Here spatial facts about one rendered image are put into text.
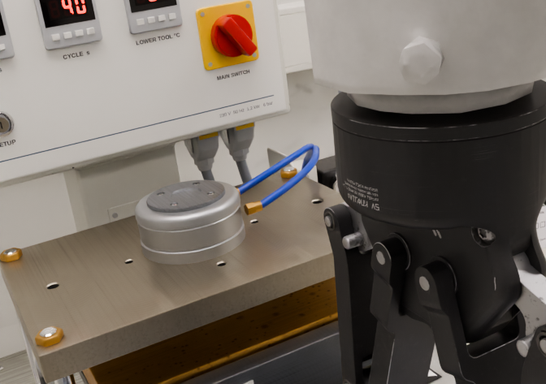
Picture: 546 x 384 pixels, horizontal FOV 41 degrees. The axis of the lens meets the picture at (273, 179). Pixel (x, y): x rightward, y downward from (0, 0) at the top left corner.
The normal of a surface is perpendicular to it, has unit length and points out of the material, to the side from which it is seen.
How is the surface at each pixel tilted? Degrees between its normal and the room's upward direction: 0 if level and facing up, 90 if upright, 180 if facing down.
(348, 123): 90
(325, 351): 90
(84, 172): 90
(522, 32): 92
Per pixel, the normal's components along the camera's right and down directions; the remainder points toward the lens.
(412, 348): 0.48, 0.50
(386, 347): -0.88, 0.26
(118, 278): -0.13, -0.93
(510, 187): 0.39, 0.29
